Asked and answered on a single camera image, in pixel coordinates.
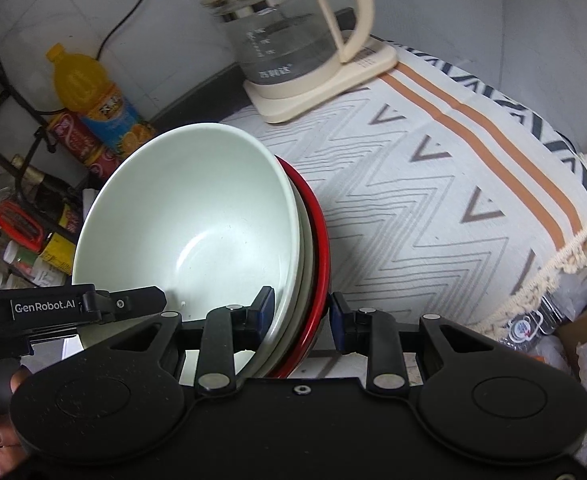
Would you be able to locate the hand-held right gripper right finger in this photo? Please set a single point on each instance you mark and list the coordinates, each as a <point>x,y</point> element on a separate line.
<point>336,321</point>

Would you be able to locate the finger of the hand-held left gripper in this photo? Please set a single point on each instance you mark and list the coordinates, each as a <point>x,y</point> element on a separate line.
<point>133,301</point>

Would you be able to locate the clear glass jar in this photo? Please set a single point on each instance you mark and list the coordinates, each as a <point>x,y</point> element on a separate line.
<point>0,192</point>

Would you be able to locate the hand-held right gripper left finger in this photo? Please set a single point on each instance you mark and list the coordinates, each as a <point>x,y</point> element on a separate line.
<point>266,312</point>

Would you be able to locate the clear plastic package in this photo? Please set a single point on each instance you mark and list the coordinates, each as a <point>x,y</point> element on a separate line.
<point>526,327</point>

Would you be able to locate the pale green bowl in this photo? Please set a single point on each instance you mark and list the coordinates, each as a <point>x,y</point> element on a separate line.
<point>188,220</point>
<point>286,340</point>

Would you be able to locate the red plastic kitchen tool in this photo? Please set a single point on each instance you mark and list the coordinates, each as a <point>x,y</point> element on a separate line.
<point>18,225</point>

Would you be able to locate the orange juice bottle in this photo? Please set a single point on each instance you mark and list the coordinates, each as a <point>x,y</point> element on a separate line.
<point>78,80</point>

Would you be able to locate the yellow label jar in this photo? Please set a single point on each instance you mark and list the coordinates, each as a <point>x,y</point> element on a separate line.
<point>58,252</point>

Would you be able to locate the patterned fringed table cloth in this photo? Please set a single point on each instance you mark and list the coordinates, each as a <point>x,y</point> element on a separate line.
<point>423,185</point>

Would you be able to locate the red drink can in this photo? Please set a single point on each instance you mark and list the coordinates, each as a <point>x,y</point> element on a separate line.
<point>73,135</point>

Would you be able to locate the red plate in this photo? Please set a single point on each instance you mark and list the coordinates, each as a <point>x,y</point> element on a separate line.
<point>319,285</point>

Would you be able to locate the dark glass sauce bottle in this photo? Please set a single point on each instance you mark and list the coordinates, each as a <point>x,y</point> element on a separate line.
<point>48,190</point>

